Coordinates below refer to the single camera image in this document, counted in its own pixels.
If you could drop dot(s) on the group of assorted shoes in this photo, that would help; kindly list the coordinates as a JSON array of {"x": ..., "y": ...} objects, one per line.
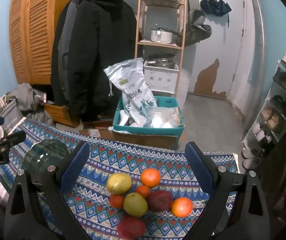
[{"x": 273, "y": 120}]

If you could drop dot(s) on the dark folded umbrella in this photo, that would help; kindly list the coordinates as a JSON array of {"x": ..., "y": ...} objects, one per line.
[{"x": 215, "y": 6}]

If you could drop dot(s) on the wooden drawer box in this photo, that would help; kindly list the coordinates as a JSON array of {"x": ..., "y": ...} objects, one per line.
[{"x": 58, "y": 112}]

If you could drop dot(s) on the grey clothing pile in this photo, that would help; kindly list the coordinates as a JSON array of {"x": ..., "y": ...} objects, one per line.
[{"x": 27, "y": 97}]

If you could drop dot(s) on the teal plastic crate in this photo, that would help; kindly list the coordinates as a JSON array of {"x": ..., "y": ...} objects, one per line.
[{"x": 148, "y": 130}]

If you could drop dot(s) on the grey hanging jacket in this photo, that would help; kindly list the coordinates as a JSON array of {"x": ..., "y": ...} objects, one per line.
[{"x": 65, "y": 35}]

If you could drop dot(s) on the orange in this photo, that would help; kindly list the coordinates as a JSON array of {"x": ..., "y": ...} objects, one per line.
[
  {"x": 150, "y": 177},
  {"x": 181, "y": 206}
]

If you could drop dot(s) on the white plastic basket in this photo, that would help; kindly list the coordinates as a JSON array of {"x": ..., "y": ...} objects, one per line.
[{"x": 160, "y": 78}]

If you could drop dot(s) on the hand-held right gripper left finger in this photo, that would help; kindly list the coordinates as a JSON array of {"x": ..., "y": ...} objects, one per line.
[{"x": 74, "y": 170}]

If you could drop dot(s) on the wooden louvred wardrobe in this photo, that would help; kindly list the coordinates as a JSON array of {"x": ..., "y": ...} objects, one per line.
[{"x": 32, "y": 30}]

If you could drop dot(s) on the dark glass plate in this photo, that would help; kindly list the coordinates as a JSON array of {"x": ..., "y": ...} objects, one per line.
[{"x": 45, "y": 152}]

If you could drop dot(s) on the cardboard box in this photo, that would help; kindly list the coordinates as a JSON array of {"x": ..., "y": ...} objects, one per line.
[{"x": 145, "y": 140}]

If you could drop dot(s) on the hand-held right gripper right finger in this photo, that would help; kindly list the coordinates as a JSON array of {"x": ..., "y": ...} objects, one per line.
[{"x": 199, "y": 167}]

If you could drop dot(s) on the shoe rack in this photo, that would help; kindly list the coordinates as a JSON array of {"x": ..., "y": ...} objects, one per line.
[{"x": 270, "y": 90}]

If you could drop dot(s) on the black hanging coat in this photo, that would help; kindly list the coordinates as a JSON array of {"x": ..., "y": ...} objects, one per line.
[{"x": 95, "y": 55}]

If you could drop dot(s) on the clear plastic bags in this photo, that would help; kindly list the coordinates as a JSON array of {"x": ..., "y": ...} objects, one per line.
[{"x": 163, "y": 117}]

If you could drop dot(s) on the small tangerine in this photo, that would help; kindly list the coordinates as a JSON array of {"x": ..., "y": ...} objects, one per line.
[
  {"x": 116, "y": 201},
  {"x": 143, "y": 190}
]

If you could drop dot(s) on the wooden shelf rack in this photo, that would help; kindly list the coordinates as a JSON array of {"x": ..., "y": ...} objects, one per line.
[{"x": 138, "y": 30}]

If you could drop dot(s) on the grey fabric storage bag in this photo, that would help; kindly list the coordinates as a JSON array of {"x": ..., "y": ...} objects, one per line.
[{"x": 12, "y": 115}]

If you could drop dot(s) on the red apple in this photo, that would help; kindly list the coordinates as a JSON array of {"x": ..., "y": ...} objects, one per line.
[
  {"x": 131, "y": 227},
  {"x": 160, "y": 200}
]

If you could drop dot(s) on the small white carton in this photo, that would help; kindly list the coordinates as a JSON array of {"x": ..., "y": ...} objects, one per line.
[{"x": 94, "y": 133}]

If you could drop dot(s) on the white door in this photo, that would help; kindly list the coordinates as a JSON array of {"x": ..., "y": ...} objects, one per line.
[{"x": 238, "y": 42}]

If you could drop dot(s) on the white rice bag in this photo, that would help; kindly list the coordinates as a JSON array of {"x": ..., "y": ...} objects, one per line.
[{"x": 133, "y": 90}]

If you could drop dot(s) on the blue patterned tablecloth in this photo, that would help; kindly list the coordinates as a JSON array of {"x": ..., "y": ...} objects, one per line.
[{"x": 133, "y": 160}]

